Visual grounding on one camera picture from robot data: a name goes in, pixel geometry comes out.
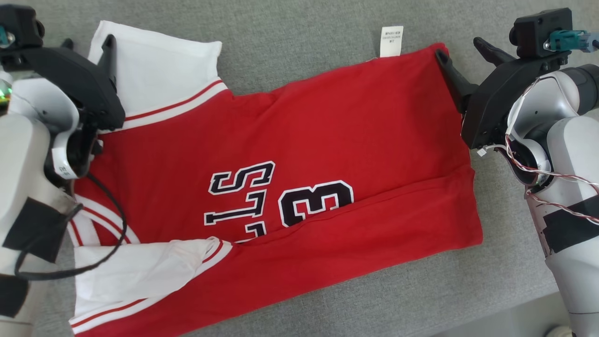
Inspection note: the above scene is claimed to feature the thin black cable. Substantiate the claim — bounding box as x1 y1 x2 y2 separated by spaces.
14 172 128 281

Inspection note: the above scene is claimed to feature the red white basketball jersey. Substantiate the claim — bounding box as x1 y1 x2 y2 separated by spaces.
69 20 483 337

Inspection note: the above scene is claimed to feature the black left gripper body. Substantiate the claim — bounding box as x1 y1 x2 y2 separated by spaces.
0 46 126 132

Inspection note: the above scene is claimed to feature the red white twisted wire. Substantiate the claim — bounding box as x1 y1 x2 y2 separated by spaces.
504 135 599 225

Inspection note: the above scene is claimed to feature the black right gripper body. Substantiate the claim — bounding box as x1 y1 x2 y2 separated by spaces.
461 51 571 150

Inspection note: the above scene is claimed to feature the teal camera cable connector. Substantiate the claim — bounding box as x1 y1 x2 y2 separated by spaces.
544 29 599 53

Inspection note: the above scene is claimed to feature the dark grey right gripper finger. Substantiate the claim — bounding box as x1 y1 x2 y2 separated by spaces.
435 48 479 114
473 37 518 67

